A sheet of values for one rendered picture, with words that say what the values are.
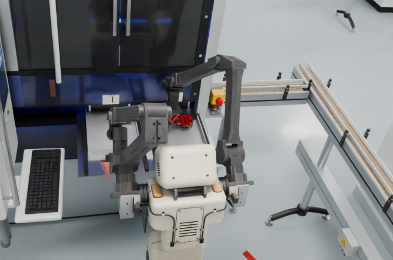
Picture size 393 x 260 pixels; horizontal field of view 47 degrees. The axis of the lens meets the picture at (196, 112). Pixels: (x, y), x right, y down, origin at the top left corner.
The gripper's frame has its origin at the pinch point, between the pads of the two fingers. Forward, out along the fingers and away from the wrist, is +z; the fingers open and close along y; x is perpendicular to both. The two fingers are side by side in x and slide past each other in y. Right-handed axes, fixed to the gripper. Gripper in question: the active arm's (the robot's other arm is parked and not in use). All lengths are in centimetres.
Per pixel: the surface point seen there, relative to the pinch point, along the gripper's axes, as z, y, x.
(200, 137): 10.5, -7.1, -15.2
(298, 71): 4, 23, -104
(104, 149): 7.9, -1.2, 36.0
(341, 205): 44, -56, -87
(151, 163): 11.1, -15.5, 17.0
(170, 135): 10.5, -0.3, -0.7
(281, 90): 5, 9, -80
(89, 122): 10.4, 23.8, 35.7
